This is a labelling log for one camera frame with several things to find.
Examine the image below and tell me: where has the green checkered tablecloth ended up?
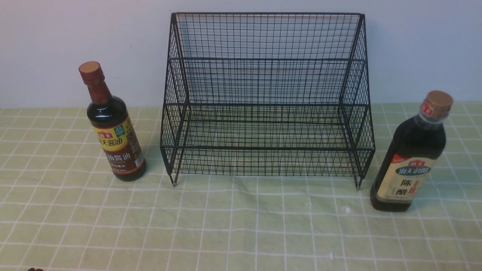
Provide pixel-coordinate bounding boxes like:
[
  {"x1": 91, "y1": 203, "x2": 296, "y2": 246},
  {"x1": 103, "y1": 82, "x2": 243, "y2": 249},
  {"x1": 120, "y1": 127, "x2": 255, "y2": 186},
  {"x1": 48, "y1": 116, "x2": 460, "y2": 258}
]
[{"x1": 0, "y1": 103, "x2": 482, "y2": 271}]

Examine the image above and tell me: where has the black wire mesh shelf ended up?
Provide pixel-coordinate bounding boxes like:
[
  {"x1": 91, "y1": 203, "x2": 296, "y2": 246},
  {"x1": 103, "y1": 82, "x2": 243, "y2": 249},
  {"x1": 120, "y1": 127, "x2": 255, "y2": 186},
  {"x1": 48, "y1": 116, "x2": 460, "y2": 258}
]
[{"x1": 160, "y1": 12, "x2": 375, "y2": 189}]

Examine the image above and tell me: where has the dark soy sauce bottle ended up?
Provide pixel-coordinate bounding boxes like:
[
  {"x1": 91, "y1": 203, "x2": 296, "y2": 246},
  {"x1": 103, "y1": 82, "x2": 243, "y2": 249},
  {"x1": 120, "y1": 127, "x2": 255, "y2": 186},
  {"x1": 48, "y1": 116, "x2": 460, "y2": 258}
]
[{"x1": 78, "y1": 61, "x2": 147, "y2": 182}]

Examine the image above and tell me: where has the black vinegar bottle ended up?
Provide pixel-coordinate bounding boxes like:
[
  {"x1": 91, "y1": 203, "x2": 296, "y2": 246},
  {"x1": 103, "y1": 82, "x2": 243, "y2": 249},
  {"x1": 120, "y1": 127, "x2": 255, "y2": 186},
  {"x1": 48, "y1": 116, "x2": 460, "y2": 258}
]
[{"x1": 370, "y1": 90, "x2": 453, "y2": 212}]

